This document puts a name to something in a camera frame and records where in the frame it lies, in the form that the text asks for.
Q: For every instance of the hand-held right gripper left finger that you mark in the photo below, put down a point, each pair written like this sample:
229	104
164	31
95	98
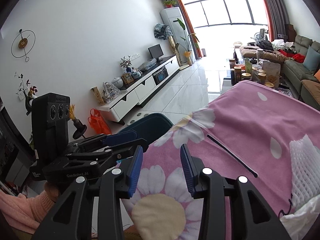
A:
133	177

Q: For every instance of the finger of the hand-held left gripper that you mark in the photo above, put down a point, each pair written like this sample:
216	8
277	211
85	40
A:
132	145
120	136

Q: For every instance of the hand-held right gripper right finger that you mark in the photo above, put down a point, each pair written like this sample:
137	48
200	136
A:
186	172

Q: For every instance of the white foam net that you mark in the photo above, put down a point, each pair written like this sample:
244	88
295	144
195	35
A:
305	170

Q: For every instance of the person's left forearm pink sleeve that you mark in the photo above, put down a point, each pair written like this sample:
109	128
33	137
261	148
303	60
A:
22	207

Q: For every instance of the orange plastic bag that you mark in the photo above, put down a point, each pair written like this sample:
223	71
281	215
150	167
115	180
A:
99	123

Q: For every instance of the dried wheat in dark vase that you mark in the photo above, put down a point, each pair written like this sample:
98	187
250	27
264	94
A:
78	127

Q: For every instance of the dark cabinet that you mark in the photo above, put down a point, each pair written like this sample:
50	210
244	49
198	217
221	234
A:
12	152

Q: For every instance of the clear wrapped ornament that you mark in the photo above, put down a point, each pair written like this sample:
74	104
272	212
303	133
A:
110	92

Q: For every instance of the tan patterned box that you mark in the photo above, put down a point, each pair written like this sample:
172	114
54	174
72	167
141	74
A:
97	96

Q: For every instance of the white black tv cabinet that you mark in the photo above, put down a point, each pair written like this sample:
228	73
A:
142	90

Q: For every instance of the white ceramic jar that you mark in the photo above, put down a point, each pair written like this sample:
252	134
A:
117	83

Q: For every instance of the blue white porcelain jar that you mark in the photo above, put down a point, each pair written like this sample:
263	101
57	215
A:
137	74

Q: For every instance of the small plant in blue vase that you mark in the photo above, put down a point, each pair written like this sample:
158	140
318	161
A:
125	63

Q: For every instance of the clear plastic bag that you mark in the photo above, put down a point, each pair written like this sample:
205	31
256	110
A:
147	64

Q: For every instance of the pink floral printed blanket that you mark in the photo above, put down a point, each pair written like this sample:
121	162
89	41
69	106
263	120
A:
250	120

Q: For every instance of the black monitor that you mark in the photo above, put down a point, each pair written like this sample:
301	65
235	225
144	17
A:
155	51

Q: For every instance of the glass coffee table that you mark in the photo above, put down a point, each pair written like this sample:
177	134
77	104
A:
226	76

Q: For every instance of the tall leafy plant yellow vase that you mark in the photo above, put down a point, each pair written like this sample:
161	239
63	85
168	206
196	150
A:
188	56

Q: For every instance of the cluster of jars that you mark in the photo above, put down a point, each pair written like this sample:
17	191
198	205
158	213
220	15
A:
238	73

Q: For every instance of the cloth covered standing fan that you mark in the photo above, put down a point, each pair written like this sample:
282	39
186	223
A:
162	31

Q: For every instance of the white standing air conditioner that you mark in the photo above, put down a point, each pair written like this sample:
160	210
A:
172	22

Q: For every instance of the white plastic bag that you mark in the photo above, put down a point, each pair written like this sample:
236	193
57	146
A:
305	220

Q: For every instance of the brown paper bag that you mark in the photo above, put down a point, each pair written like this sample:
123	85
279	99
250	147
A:
272	73

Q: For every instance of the grey orange curtain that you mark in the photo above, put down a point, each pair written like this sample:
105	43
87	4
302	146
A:
183	22
272	7

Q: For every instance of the tan ottoman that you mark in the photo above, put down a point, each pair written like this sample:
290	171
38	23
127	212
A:
250	52

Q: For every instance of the small green potted plant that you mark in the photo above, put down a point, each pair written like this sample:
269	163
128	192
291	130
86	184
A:
170	3

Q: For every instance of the green sectional sofa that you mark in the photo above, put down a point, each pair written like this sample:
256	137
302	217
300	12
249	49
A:
296	75

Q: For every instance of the black backpack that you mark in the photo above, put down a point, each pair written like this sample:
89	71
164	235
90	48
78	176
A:
265	45

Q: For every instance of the red cloth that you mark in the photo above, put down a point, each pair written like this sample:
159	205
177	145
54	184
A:
299	57

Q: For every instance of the pile of white clothes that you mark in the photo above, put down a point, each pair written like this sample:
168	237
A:
283	43

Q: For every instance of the orange cushion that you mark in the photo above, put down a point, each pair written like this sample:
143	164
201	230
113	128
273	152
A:
317	75

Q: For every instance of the large window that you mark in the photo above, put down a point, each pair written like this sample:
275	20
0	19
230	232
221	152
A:
225	10

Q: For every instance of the grey blue cushion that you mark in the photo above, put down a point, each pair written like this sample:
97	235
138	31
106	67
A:
312	58

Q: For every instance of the brown box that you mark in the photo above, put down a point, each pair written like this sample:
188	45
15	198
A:
291	31

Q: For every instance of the wall flower decoration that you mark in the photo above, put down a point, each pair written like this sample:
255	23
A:
26	92

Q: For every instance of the gold picture frame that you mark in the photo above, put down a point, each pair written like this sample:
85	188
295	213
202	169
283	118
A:
127	78

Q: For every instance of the round wall clock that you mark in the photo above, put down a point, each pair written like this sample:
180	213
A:
23	42

